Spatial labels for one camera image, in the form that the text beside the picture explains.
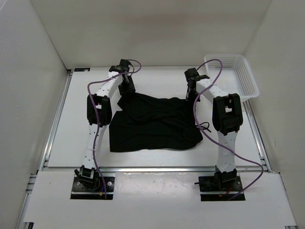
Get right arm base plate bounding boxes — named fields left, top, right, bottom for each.
left=195, top=176, right=243, bottom=202

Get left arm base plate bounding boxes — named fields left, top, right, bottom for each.
left=70, top=177, right=115, bottom=200

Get white plastic basket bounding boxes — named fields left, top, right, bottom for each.
left=204, top=54, right=259, bottom=102

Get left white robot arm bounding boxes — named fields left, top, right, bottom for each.
left=75, top=59, right=136, bottom=191

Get dark label sticker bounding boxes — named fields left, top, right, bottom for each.
left=74, top=68, right=90, bottom=72

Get aluminium front rail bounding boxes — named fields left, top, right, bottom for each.
left=41, top=166, right=261, bottom=173

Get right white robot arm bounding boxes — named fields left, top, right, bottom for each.
left=184, top=68, right=243, bottom=191

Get black shorts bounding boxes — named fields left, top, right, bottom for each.
left=109, top=93, right=203, bottom=153

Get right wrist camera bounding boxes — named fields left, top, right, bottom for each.
left=184, top=68, right=199, bottom=82

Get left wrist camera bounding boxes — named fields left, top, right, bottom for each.
left=118, top=59, right=131, bottom=73

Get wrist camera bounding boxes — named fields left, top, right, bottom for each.
left=118, top=59, right=131, bottom=73
left=184, top=68, right=199, bottom=82

